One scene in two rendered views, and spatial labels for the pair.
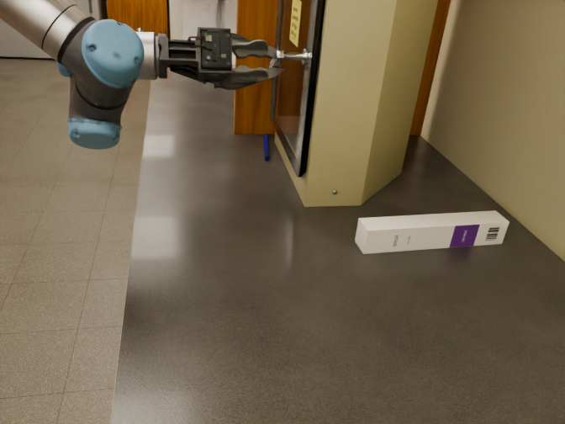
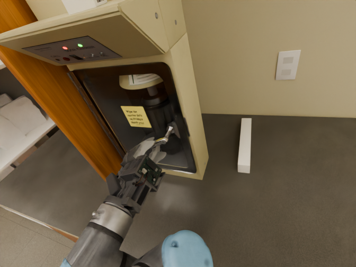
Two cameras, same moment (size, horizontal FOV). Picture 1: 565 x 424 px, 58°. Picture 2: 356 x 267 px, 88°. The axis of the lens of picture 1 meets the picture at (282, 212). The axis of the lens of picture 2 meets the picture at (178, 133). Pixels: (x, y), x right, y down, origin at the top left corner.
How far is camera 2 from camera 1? 0.65 m
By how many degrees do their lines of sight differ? 39
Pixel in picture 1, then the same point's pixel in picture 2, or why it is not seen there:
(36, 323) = not seen: outside the picture
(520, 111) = (207, 80)
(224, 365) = not seen: outside the picture
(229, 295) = (277, 249)
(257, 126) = (116, 169)
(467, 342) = (317, 165)
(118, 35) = (189, 250)
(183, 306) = not seen: outside the picture
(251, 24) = (81, 133)
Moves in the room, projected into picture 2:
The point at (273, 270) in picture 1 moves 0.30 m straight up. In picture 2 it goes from (257, 217) to (266, 149)
